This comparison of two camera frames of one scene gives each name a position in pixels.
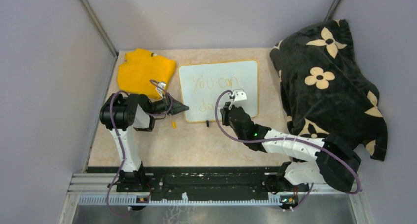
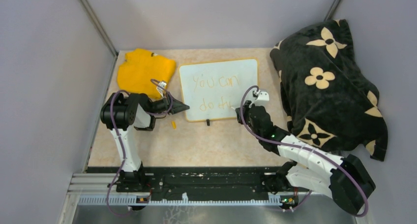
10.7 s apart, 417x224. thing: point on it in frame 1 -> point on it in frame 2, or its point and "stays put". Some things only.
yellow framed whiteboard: [201, 84] stays put
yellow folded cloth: [142, 71] stays put
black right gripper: [225, 111] -> [245, 108]
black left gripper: [177, 107] stays put
